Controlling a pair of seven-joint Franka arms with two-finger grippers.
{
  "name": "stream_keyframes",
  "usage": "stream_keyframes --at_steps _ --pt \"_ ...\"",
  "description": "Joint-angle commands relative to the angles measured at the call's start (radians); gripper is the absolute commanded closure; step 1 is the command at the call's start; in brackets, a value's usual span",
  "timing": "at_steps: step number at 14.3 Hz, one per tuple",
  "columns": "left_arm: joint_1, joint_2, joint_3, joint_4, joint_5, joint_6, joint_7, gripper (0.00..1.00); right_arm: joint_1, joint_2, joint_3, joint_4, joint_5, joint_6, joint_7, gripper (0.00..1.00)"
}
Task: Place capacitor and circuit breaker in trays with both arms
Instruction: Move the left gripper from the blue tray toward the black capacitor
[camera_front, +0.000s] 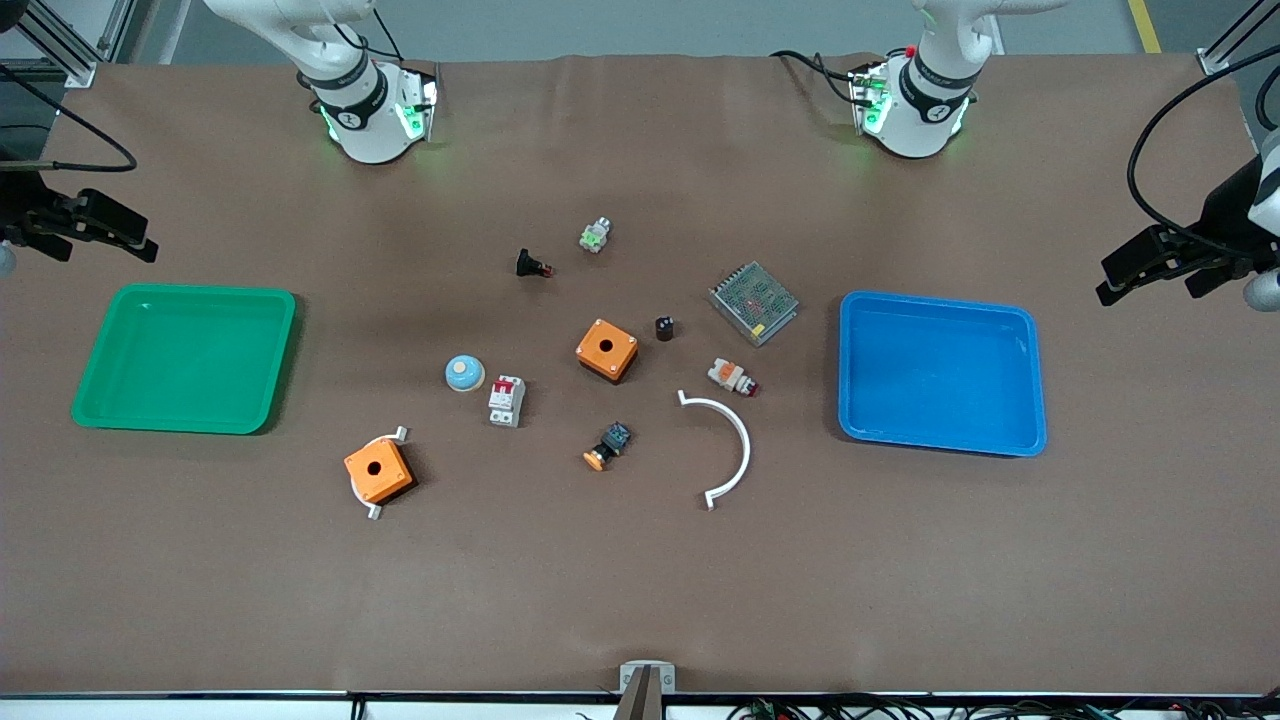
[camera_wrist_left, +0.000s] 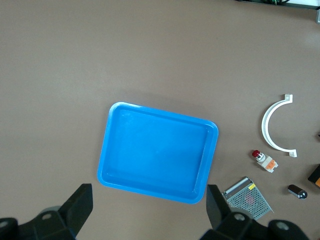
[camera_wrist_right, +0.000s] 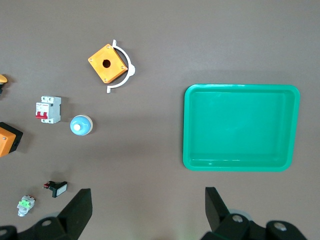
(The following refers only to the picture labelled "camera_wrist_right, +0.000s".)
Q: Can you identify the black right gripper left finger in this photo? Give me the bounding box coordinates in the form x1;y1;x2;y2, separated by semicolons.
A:
0;188;93;240

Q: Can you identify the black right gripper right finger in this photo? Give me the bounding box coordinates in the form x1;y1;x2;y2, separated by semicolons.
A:
201;186;308;240

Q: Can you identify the white circuit breaker red switch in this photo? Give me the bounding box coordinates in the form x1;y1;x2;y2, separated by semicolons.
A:
35;95;62;125

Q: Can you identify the blue round capacitor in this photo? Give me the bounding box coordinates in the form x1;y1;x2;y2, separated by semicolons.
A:
69;114;94;137

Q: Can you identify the green white contact block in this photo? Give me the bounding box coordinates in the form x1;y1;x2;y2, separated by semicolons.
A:
16;195;37;218

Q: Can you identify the green plastic tray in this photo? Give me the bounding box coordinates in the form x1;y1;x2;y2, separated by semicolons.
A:
182;83;301;173

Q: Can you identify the orange push button box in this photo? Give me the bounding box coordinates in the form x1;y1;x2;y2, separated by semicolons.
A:
87;43;129;84
0;121;24;158

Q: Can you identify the yellow mushroom push button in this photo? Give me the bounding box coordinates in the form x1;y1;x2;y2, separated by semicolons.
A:
0;74;8;97

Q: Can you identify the white semicircular pipe clamp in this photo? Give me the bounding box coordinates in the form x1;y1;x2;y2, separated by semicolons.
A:
106;39;137;94

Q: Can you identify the brown table cover mat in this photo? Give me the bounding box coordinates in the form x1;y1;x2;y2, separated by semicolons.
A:
0;0;320;240

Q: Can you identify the black rectangular indicator switch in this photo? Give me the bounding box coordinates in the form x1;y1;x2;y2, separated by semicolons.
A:
43;180;68;199

